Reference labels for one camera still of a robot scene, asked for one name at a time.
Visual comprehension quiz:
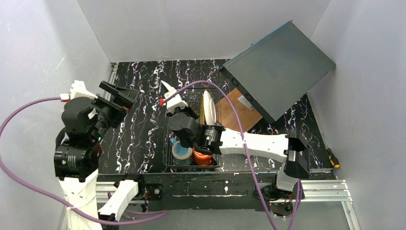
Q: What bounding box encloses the wooden base board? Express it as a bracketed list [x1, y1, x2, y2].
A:
[216, 88, 262, 132]

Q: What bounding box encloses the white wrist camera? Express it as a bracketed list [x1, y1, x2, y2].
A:
[59, 80, 98, 102]
[159, 90, 188, 114]

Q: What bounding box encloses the white plate green rim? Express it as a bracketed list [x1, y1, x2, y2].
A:
[160, 80, 177, 99]

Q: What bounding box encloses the orange ceramic mug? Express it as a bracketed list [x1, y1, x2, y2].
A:
[193, 150, 212, 166]

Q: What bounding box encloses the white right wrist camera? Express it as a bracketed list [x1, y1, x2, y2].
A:
[159, 90, 188, 114]

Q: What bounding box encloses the dark grey tilted panel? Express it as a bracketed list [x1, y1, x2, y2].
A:
[219, 21, 336, 124]

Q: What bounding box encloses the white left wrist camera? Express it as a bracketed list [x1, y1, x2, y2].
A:
[59, 80, 98, 102]

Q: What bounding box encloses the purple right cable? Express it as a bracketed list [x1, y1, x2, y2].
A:
[160, 80, 304, 230]

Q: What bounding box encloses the purple cable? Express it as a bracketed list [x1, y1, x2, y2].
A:
[160, 80, 304, 230]
[0, 96, 168, 227]

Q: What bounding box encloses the black wire dish rack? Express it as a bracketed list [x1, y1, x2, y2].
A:
[163, 87, 225, 170]

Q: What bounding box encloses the blue butterfly mug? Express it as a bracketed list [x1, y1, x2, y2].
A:
[169, 138, 193, 166]

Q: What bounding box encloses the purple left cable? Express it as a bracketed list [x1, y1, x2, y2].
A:
[0, 96, 168, 227]

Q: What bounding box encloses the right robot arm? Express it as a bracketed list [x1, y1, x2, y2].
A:
[167, 108, 310, 192]

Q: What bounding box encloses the yellow patterned plate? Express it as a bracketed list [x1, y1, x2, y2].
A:
[199, 93, 205, 125]

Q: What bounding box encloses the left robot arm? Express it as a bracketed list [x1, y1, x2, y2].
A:
[54, 80, 145, 230]

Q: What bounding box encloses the yellow black screwdriver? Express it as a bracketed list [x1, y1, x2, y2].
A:
[327, 148, 340, 168]

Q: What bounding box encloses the white plate red pattern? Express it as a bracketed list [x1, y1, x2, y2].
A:
[203, 91, 217, 126]

